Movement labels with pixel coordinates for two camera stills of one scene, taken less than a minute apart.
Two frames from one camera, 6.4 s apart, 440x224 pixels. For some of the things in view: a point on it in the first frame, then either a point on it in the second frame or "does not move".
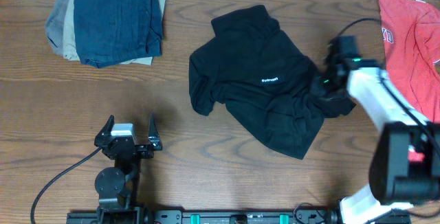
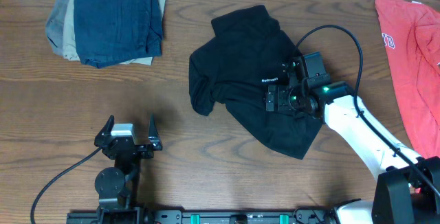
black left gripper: [154, 141] does not move
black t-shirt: [267, 83] does not move
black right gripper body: [326, 85] → [289, 99]
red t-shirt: [411, 44] does not move
